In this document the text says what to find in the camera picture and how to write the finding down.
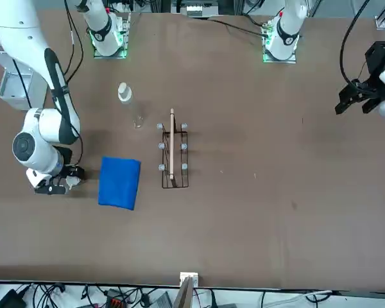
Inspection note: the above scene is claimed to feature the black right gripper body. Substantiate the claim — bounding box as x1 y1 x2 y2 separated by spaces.
53 146 74 177

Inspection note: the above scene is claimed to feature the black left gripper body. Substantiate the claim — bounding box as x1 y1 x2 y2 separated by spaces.
364 41 385 86

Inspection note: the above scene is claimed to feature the white tissue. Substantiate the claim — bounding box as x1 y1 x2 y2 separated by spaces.
65 175 83 189

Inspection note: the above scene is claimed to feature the folded blue cloth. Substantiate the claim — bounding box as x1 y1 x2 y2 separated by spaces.
98 156 142 212

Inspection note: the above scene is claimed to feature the clear bottle with white cap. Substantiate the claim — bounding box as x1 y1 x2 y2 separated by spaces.
117 81 146 129

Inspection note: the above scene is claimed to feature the black power adapter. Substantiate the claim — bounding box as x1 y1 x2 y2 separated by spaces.
0 288 27 308

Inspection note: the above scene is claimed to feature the red and black connector device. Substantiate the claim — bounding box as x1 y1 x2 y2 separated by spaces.
105 290 129 308

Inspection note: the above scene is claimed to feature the grey power strip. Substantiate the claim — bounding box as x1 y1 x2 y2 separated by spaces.
185 4 219 17

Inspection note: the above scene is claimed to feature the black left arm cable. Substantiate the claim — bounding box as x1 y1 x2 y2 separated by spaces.
339 0 373 85

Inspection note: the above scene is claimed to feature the black wire cup rack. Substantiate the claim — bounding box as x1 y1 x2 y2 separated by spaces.
156 108 190 189

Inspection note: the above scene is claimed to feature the black cable on table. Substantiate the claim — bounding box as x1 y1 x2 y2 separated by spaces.
207 17 269 37

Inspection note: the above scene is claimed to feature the aluminium frame post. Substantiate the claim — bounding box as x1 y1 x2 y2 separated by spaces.
174 271 200 308

